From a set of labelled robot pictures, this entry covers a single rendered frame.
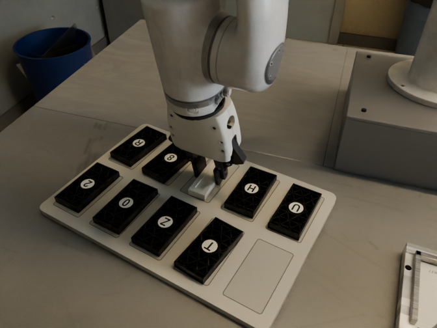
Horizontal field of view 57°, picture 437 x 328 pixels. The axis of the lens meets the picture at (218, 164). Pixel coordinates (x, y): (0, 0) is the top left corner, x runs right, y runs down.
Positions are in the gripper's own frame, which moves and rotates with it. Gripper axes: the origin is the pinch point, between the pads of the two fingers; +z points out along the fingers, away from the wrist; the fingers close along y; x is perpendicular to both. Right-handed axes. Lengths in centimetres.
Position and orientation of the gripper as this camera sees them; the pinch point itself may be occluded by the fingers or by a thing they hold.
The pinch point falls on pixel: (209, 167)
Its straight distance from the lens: 66.8
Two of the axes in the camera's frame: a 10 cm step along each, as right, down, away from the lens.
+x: -4.4, 7.3, -5.3
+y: -8.9, -3.0, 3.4
